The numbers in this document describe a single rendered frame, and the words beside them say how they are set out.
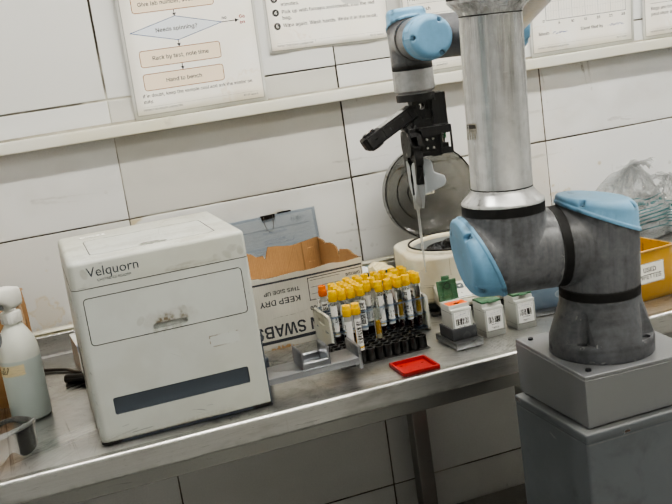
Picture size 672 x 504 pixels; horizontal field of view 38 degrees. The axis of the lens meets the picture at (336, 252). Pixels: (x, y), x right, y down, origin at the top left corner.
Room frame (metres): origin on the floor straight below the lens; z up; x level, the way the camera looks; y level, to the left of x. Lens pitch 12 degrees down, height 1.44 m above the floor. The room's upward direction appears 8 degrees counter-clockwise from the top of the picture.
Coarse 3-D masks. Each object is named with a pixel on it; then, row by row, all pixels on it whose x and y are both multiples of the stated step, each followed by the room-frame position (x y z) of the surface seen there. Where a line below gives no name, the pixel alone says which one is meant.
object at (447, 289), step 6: (444, 276) 1.75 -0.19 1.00; (438, 282) 1.74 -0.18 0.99; (444, 282) 1.75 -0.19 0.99; (450, 282) 1.75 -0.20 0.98; (438, 288) 1.74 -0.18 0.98; (444, 288) 1.74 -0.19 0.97; (450, 288) 1.75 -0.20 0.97; (456, 288) 1.75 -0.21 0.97; (438, 294) 1.74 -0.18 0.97; (444, 294) 1.74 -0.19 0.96; (450, 294) 1.74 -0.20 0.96; (456, 294) 1.75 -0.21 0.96; (444, 300) 1.74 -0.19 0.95
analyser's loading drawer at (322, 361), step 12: (324, 348) 1.59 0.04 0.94; (348, 348) 1.64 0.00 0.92; (360, 348) 1.60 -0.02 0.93; (300, 360) 1.58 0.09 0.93; (312, 360) 1.62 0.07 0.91; (324, 360) 1.58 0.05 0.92; (336, 360) 1.60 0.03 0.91; (348, 360) 1.59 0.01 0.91; (360, 360) 1.59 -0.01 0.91; (276, 372) 1.58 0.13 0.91; (288, 372) 1.57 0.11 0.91; (300, 372) 1.56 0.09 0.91; (312, 372) 1.57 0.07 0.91
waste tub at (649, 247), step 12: (648, 240) 1.90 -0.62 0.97; (660, 240) 1.87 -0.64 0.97; (648, 252) 1.81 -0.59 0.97; (660, 252) 1.82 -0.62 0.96; (648, 264) 1.81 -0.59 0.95; (660, 264) 1.82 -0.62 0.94; (648, 276) 1.81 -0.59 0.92; (660, 276) 1.82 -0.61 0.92; (648, 288) 1.81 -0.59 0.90; (660, 288) 1.82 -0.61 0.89; (648, 300) 1.81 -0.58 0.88
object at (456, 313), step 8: (440, 304) 1.73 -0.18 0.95; (448, 304) 1.71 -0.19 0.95; (456, 304) 1.71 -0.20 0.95; (464, 304) 1.71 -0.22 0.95; (448, 312) 1.70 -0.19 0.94; (456, 312) 1.69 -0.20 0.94; (464, 312) 1.70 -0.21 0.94; (448, 320) 1.71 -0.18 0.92; (456, 320) 1.69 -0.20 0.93; (464, 320) 1.70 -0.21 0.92
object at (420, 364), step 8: (400, 360) 1.64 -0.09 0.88; (408, 360) 1.64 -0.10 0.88; (416, 360) 1.65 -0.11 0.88; (424, 360) 1.64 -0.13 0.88; (432, 360) 1.62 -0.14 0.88; (392, 368) 1.62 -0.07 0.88; (400, 368) 1.62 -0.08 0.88; (408, 368) 1.61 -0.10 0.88; (416, 368) 1.61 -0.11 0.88; (424, 368) 1.58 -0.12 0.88; (432, 368) 1.59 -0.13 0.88; (408, 376) 1.58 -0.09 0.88
